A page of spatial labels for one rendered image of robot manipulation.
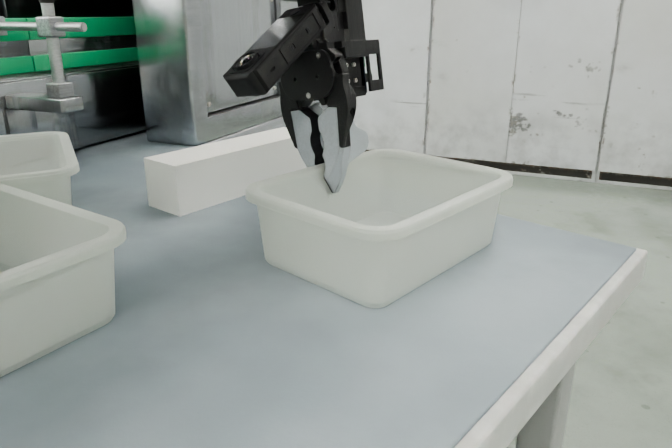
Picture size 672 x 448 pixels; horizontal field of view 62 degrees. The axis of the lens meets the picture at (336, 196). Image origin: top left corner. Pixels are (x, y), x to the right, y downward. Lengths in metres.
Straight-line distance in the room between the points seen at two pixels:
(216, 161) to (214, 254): 0.16
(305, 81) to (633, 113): 3.13
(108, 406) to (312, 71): 0.34
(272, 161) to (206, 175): 0.11
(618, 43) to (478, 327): 3.17
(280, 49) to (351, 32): 0.10
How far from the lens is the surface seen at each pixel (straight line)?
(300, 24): 0.55
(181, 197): 0.66
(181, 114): 1.01
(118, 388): 0.39
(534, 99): 3.58
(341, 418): 0.35
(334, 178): 0.57
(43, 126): 0.99
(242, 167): 0.72
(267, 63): 0.51
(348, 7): 0.60
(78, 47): 1.07
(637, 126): 3.61
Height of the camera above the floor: 0.97
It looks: 18 degrees down
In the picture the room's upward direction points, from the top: straight up
